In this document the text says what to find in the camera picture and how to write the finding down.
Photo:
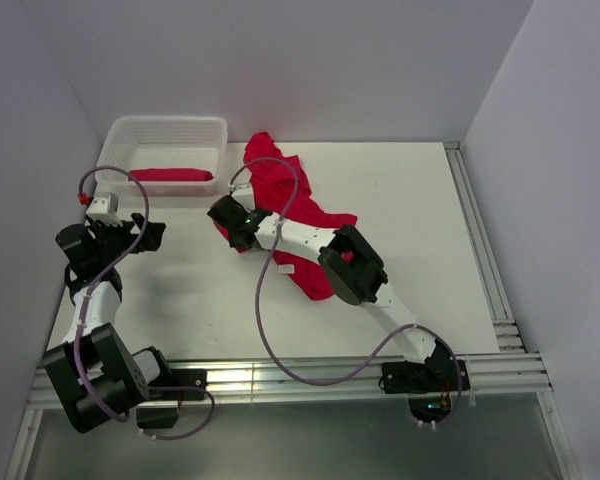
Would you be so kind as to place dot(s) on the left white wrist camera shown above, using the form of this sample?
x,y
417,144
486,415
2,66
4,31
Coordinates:
x,y
103,208

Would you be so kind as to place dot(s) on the red t shirt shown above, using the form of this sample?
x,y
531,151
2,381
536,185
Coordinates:
x,y
276,180
172,175

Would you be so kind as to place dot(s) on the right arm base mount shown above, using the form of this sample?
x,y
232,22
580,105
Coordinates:
x,y
432,383

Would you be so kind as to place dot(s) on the aluminium right rail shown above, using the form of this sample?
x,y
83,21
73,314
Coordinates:
x,y
506,330

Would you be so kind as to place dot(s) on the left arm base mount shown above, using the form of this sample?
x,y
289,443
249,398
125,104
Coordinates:
x,y
163,418

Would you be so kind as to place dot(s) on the aluminium front rail frame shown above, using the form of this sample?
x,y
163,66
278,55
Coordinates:
x,y
260,381

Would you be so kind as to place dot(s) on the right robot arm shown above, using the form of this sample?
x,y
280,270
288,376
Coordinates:
x,y
354,270

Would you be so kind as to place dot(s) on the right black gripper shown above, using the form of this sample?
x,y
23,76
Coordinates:
x,y
232,242

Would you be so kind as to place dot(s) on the rolled red t shirt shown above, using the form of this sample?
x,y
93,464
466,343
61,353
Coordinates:
x,y
172,175

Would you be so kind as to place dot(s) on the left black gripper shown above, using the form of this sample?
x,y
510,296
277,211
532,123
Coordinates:
x,y
149,240

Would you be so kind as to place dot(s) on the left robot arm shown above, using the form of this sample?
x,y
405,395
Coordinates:
x,y
93,373

